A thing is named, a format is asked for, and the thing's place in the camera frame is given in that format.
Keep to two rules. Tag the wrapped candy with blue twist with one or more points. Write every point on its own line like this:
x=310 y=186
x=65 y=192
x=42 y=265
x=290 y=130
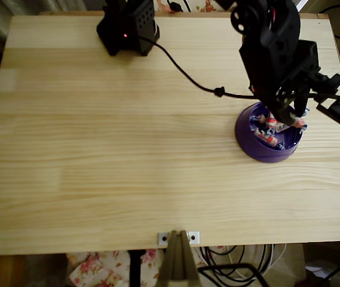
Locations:
x=256 y=118

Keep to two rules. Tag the purple bowl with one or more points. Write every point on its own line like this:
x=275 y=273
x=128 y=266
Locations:
x=247 y=140

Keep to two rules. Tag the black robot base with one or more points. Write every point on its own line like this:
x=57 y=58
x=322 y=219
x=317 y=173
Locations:
x=128 y=27

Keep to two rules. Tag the black table leg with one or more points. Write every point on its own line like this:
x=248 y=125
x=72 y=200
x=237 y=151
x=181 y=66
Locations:
x=135 y=269

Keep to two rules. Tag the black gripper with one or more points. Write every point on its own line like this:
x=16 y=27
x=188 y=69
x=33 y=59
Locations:
x=280 y=108

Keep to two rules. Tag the olive camera stand pole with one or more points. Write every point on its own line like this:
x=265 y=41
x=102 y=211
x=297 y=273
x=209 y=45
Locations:
x=178 y=260

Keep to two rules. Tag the silver metal bracket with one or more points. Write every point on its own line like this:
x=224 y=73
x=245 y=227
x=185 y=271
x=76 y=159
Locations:
x=162 y=238

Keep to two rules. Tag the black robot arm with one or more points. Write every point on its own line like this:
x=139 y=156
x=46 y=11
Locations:
x=274 y=21

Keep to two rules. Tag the red white wrapped candy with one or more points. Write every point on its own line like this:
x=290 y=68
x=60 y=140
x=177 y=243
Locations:
x=270 y=121
x=266 y=138

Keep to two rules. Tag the wrapped candy with white label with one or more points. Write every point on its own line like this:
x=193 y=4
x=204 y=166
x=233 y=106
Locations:
x=280 y=128

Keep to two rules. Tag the pink white candy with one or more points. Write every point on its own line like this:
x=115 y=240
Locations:
x=299 y=123

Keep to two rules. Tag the floral cloth with pink roses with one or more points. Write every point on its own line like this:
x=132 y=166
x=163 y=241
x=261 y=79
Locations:
x=98 y=269

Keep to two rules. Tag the floral cloth with brown print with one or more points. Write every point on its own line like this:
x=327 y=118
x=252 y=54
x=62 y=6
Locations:
x=205 y=6

